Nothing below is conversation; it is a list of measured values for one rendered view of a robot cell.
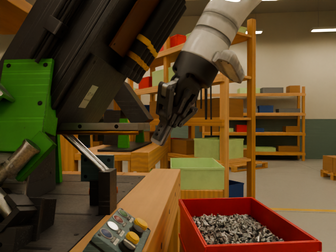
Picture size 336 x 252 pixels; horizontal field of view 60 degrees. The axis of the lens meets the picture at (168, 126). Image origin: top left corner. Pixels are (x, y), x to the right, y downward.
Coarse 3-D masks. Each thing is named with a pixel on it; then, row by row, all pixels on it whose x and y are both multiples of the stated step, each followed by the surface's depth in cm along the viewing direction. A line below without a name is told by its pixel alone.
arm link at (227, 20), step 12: (216, 0) 49; (228, 0) 49; (240, 0) 48; (252, 0) 48; (204, 12) 49; (216, 12) 48; (228, 12) 48; (240, 12) 48; (204, 24) 48; (216, 24) 48; (228, 24) 48; (240, 24) 50; (228, 36) 48
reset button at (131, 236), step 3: (129, 231) 50; (126, 234) 50; (129, 234) 50; (132, 234) 50; (135, 234) 50; (126, 237) 50; (129, 237) 49; (132, 237) 49; (135, 237) 50; (138, 237) 50; (132, 240) 49; (135, 240) 49; (138, 240) 50; (135, 243) 49
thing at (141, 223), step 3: (135, 219) 57; (138, 219) 57; (141, 219) 58; (135, 222) 56; (138, 222) 56; (141, 222) 56; (144, 222) 57; (141, 225) 56; (144, 225) 56; (144, 228) 56
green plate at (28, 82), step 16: (16, 64) 65; (32, 64) 65; (48, 64) 64; (0, 80) 64; (16, 80) 64; (32, 80) 64; (48, 80) 63; (16, 96) 63; (32, 96) 63; (48, 96) 63; (0, 112) 62; (16, 112) 62; (32, 112) 62; (48, 112) 65; (0, 128) 61; (16, 128) 61; (32, 128) 61; (48, 128) 65; (0, 144) 61; (16, 144) 60
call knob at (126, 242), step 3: (123, 240) 47; (126, 240) 47; (129, 240) 48; (120, 243) 46; (123, 243) 46; (126, 243) 46; (129, 243) 47; (132, 243) 47; (120, 246) 46; (123, 246) 46; (126, 246) 46; (129, 246) 46; (132, 246) 46; (123, 249) 46; (126, 249) 45; (129, 249) 46; (132, 249) 46
